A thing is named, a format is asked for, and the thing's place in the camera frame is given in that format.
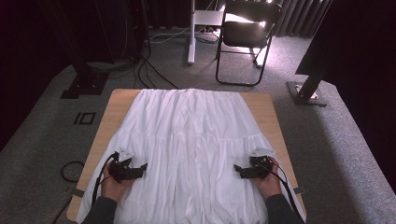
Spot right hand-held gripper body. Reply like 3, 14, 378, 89
245, 147, 276, 180

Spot person's left hand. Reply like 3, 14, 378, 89
100, 161, 137, 203

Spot white floor cable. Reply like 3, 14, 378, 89
148, 25, 219, 45

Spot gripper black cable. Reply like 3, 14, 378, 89
262, 161, 305, 224
91, 151, 120, 207

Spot black floor cables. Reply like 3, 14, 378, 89
133, 29, 180, 91

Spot person's right hand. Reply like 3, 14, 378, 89
252, 156, 283, 201

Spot black folding chair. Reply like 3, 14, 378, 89
214, 0, 284, 88

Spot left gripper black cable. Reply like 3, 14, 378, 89
91, 151, 120, 207

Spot white desk leg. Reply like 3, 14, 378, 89
186, 0, 226, 66

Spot black metal stand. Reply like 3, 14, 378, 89
286, 66, 329, 108
46, 0, 110, 100

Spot grey curtain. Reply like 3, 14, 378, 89
274, 0, 329, 39

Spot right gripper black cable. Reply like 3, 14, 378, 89
262, 161, 305, 224

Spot white skirt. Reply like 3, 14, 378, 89
75, 88, 307, 224

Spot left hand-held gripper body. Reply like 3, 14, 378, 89
108, 147, 144, 184

